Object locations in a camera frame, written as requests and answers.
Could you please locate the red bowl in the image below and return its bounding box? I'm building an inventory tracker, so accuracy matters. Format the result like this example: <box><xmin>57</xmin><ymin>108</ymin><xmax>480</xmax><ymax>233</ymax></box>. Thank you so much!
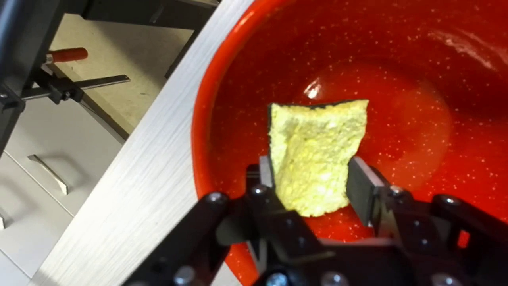
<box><xmin>190</xmin><ymin>0</ymin><xmax>508</xmax><ymax>286</ymax></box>

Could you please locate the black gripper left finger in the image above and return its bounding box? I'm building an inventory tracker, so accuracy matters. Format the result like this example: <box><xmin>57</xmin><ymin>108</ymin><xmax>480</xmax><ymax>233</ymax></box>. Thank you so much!
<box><xmin>244</xmin><ymin>156</ymin><xmax>318</xmax><ymax>256</ymax></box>

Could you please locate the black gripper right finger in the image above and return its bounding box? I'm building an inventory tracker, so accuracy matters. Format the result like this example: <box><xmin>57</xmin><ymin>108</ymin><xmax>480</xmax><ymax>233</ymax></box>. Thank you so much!
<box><xmin>345</xmin><ymin>156</ymin><xmax>425</xmax><ymax>240</ymax></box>

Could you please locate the yellow sponge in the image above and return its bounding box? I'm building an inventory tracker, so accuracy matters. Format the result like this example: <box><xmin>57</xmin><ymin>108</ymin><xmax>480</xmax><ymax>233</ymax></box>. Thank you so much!
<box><xmin>266</xmin><ymin>98</ymin><xmax>371</xmax><ymax>219</ymax></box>

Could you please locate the orange black clamp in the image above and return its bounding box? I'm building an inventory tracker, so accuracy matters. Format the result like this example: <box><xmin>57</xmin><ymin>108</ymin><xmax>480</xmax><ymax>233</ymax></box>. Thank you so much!
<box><xmin>0</xmin><ymin>46</ymin><xmax>131</xmax><ymax>108</ymax></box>

